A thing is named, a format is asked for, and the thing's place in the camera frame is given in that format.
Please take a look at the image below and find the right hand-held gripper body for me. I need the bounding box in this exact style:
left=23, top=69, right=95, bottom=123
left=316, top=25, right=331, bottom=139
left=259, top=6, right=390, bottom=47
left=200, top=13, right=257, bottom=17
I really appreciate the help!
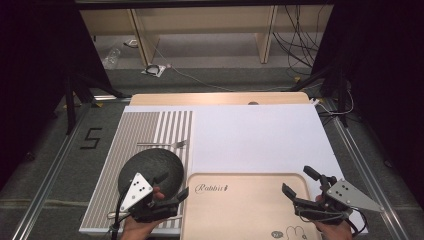
left=292, top=174, right=385, bottom=224

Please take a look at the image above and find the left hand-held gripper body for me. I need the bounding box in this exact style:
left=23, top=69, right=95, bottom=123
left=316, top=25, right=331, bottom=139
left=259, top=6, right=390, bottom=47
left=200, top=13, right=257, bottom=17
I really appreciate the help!
left=119, top=172, right=180, bottom=224

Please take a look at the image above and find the silver fork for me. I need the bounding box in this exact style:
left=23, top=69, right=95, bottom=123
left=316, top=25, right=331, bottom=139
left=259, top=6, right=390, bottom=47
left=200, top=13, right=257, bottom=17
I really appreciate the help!
left=136, top=139, right=188, bottom=150

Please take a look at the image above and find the light wooden tray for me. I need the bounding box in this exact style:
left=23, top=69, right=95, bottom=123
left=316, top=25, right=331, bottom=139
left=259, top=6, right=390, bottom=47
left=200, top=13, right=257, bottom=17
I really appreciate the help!
left=179, top=172, right=323, bottom=240

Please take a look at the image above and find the person's right hand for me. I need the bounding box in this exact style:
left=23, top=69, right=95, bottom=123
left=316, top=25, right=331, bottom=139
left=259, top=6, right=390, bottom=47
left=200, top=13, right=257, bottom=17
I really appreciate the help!
left=313, top=194, right=354, bottom=240

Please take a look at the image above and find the person's left hand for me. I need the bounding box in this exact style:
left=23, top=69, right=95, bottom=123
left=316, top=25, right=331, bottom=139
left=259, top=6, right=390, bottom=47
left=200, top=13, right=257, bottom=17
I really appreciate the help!
left=119, top=186, right=167, bottom=240

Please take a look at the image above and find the black round plate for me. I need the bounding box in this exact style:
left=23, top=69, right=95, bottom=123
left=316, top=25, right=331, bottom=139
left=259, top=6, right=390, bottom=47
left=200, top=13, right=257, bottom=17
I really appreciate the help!
left=117, top=147, right=185, bottom=202

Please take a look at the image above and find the grey striped placemat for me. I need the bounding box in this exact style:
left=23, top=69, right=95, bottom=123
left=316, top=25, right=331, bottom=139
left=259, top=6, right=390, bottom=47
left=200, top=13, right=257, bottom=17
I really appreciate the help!
left=79, top=110, right=194, bottom=232

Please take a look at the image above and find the white board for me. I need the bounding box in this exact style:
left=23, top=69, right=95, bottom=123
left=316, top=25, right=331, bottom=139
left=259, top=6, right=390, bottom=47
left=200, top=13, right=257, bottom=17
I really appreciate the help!
left=79, top=103, right=369, bottom=236

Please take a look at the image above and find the black tripod stand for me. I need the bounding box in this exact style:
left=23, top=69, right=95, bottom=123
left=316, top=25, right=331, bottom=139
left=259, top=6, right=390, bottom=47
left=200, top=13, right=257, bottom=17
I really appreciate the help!
left=289, top=61, right=352, bottom=128
left=64, top=70, right=132, bottom=136

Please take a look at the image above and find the light wooden table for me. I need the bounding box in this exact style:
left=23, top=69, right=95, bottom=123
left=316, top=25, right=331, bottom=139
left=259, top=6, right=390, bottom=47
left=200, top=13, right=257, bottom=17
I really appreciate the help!
left=128, top=91, right=312, bottom=107

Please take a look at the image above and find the floor socket box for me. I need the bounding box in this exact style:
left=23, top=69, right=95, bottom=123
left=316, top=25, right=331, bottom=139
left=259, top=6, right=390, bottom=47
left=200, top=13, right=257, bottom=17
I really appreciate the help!
left=141, top=63, right=167, bottom=79

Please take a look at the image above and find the black curtain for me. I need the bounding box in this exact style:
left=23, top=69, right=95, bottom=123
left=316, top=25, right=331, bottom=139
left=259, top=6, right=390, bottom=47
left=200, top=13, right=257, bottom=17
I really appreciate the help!
left=0, top=0, right=114, bottom=189
left=310, top=0, right=424, bottom=203

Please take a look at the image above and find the clear plastic bottle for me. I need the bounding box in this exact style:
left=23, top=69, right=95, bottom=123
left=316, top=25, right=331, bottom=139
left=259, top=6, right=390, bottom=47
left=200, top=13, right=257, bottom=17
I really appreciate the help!
left=101, top=47, right=122, bottom=70

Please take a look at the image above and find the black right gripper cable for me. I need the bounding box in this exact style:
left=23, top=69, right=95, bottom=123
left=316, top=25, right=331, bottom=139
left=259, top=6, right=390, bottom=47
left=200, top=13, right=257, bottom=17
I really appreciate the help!
left=294, top=203, right=368, bottom=238

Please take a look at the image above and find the aluminium floor rail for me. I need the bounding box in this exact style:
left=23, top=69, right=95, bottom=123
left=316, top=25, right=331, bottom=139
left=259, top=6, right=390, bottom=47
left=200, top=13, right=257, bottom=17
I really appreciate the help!
left=319, top=97, right=412, bottom=240
left=12, top=99, right=93, bottom=240

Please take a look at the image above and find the white cable with plug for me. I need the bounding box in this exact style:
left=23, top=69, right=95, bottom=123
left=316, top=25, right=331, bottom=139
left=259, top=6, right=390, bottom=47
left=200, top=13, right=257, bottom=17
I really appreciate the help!
left=309, top=89, right=355, bottom=117

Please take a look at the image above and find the bundle of black cables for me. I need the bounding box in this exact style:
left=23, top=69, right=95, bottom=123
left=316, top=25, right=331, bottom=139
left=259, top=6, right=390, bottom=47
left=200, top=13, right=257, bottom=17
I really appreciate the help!
left=272, top=4, right=329, bottom=77

